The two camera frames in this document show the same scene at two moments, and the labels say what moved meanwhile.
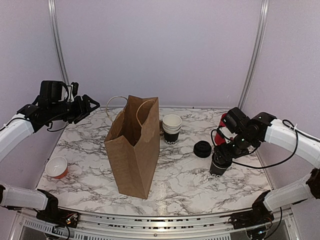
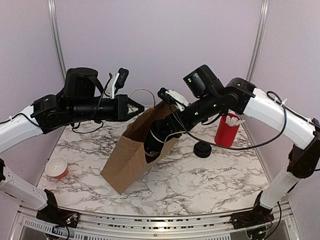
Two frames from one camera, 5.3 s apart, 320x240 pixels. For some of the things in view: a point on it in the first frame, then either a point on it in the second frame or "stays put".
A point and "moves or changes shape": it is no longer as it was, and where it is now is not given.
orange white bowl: x=57 y=167 stays put
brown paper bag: x=133 y=145 moves or changes shape
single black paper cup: x=216 y=171 -> x=154 y=141
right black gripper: x=227 y=153 -> x=183 y=122
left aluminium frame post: x=54 y=17 stays put
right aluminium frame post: x=256 y=54 stays put
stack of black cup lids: x=202 y=149 stays put
